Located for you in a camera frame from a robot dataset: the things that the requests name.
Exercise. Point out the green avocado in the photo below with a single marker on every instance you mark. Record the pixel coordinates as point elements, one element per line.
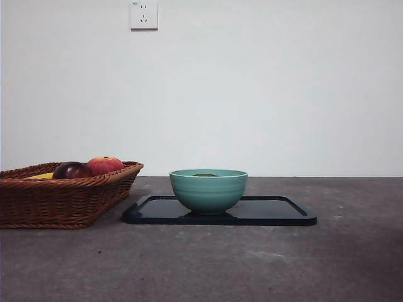
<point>204,174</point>

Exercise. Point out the teal ceramic bowl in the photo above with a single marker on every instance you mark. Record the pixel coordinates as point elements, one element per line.
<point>207,195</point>

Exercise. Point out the dark rectangular tray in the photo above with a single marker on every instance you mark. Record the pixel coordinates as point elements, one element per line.
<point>270,210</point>

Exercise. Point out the red apple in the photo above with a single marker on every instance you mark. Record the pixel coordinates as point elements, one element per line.
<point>107,164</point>

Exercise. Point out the dark red plum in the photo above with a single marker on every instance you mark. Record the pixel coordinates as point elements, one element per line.
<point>72,170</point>

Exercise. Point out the brown wicker basket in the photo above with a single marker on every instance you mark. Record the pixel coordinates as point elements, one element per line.
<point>63,201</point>

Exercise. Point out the yellow banana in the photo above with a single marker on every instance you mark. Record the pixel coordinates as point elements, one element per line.
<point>41,176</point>

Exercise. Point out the white wall socket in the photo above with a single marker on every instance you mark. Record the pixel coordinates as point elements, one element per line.
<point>144,15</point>

